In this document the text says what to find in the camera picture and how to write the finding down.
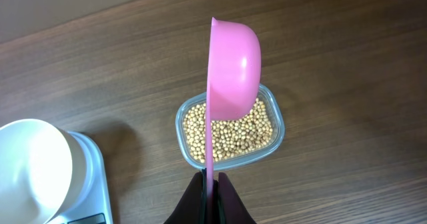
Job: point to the white bowl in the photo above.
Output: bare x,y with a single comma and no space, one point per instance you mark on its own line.
43,171

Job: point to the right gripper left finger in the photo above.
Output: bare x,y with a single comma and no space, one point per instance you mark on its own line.
191,208

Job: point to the clear plastic container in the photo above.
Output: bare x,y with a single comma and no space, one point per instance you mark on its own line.
273,113

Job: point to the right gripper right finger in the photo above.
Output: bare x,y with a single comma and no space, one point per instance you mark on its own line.
231,209

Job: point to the soybeans pile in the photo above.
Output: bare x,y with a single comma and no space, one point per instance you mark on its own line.
229,138

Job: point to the pink plastic measuring scoop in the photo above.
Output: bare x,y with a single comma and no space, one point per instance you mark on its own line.
233,76

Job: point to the white digital kitchen scale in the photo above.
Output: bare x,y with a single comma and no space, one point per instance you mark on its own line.
93,203

